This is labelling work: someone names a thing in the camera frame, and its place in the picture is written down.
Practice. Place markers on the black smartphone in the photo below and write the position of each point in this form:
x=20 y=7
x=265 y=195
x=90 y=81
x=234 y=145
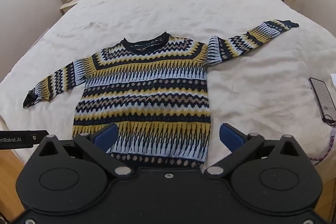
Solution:
x=322 y=95

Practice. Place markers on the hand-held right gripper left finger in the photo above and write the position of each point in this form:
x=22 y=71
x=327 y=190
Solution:
x=107 y=138

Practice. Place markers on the patterned knit sweater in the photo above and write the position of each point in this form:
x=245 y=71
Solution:
x=147 y=92

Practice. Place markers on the bed with cream bedspread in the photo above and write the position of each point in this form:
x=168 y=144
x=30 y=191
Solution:
x=168 y=6

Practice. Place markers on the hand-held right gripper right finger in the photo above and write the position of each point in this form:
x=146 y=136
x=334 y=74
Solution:
x=231 y=136

